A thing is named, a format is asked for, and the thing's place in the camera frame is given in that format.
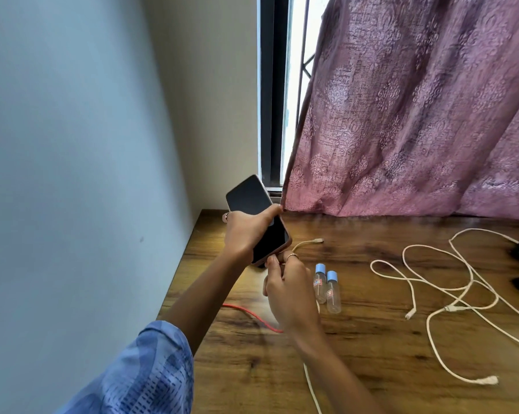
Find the person's left hand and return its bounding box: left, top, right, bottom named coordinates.
left=222, top=204, right=284, bottom=266

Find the person's right hand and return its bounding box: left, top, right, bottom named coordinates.
left=262, top=252, right=324, bottom=341

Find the black smartphone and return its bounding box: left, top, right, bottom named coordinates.
left=225, top=174, right=293, bottom=268

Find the person's left forearm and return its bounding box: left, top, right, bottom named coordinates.
left=157, top=250, right=248, bottom=355

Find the person's right forearm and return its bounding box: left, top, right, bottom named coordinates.
left=292, top=327, right=387, bottom=414

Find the clear bottle with blue cap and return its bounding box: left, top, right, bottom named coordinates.
left=313, top=263, right=328, bottom=305
left=326, top=271, right=342, bottom=315

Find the dark metal window grille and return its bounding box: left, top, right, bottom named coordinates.
left=299, top=0, right=317, bottom=109

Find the blue patterned sleeve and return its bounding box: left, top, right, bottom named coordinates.
left=54, top=320, right=195, bottom=414

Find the pink patterned curtain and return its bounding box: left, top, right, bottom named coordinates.
left=281, top=0, right=519, bottom=221

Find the white charging cable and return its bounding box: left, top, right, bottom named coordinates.
left=426, top=293, right=500, bottom=386
left=370, top=244, right=501, bottom=321
left=448, top=228, right=519, bottom=352
left=291, top=238, right=325, bottom=414

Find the red cable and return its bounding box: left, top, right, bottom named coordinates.
left=222, top=303, right=284, bottom=334

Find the black window frame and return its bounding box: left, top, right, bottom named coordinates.
left=257, top=0, right=295, bottom=199

